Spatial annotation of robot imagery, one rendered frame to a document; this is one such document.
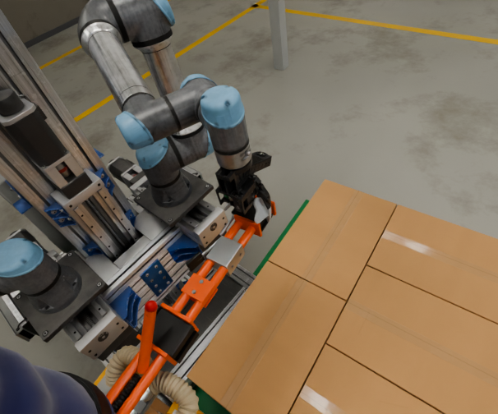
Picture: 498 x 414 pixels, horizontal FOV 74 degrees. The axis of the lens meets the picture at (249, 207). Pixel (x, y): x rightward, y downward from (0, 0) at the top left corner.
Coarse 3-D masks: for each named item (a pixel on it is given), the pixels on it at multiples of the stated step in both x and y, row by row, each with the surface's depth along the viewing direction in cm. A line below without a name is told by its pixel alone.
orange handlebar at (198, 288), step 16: (240, 224) 84; (240, 240) 80; (208, 272) 77; (224, 272) 76; (192, 288) 73; (208, 288) 73; (176, 304) 72; (192, 320) 70; (128, 368) 65; (160, 368) 65; (144, 384) 62; (112, 400) 62; (128, 400) 61
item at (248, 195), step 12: (240, 168) 68; (228, 180) 68; (240, 180) 73; (252, 180) 74; (216, 192) 75; (228, 192) 72; (240, 192) 74; (252, 192) 76; (240, 204) 74; (252, 204) 77
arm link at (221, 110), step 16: (208, 96) 59; (224, 96) 58; (208, 112) 58; (224, 112) 57; (240, 112) 60; (208, 128) 62; (224, 128) 60; (240, 128) 61; (224, 144) 63; (240, 144) 63
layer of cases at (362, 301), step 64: (320, 192) 179; (320, 256) 154; (384, 256) 149; (448, 256) 144; (256, 320) 139; (320, 320) 135; (384, 320) 131; (448, 320) 128; (256, 384) 124; (320, 384) 121; (384, 384) 118; (448, 384) 115
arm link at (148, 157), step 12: (156, 144) 108; (168, 144) 109; (144, 156) 106; (156, 156) 105; (168, 156) 108; (180, 156) 110; (144, 168) 109; (156, 168) 108; (168, 168) 110; (156, 180) 112; (168, 180) 114
